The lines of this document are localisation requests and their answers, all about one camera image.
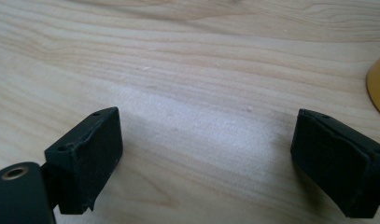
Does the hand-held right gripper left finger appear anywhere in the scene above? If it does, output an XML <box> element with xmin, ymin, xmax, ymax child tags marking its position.
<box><xmin>40</xmin><ymin>106</ymin><xmax>124</xmax><ymax>216</ymax></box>

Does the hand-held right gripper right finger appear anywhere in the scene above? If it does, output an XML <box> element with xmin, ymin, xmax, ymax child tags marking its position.
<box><xmin>290</xmin><ymin>108</ymin><xmax>380</xmax><ymax>219</ymax></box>

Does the yellow round object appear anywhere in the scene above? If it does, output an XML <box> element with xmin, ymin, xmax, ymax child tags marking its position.
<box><xmin>365</xmin><ymin>50</ymin><xmax>380</xmax><ymax>121</ymax></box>

